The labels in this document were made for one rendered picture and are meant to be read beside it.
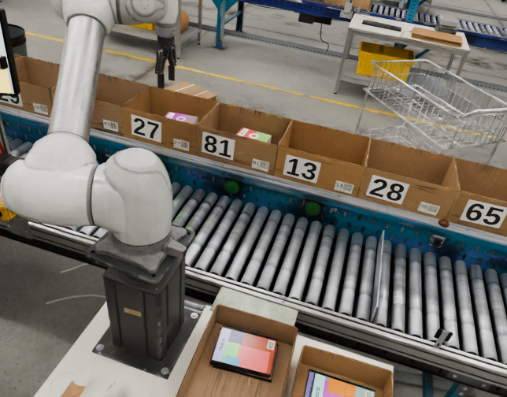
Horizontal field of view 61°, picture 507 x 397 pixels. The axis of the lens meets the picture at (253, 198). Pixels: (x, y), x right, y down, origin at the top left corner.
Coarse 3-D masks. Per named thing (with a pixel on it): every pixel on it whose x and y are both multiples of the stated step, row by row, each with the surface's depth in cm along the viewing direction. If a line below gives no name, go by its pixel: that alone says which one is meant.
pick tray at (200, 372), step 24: (216, 312) 146; (240, 312) 143; (216, 336) 144; (288, 336) 143; (192, 360) 127; (288, 360) 140; (192, 384) 130; (216, 384) 131; (240, 384) 132; (264, 384) 133
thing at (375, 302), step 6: (378, 246) 194; (378, 252) 188; (378, 258) 183; (378, 264) 179; (378, 270) 175; (378, 276) 170; (378, 282) 167; (378, 288) 163; (372, 294) 172; (378, 294) 161; (372, 300) 168; (378, 300) 158; (372, 306) 164; (372, 312) 161; (372, 318) 160
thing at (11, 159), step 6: (0, 156) 157; (6, 156) 157; (12, 156) 157; (0, 162) 154; (6, 162) 154; (12, 162) 154; (0, 168) 155; (6, 168) 154; (0, 174) 159; (0, 180) 161
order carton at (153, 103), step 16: (144, 96) 226; (160, 96) 231; (176, 96) 228; (192, 96) 225; (128, 112) 207; (144, 112) 204; (160, 112) 236; (176, 112) 233; (192, 112) 230; (208, 112) 227; (128, 128) 212; (176, 128) 204; (192, 128) 201; (160, 144) 212; (192, 144) 206
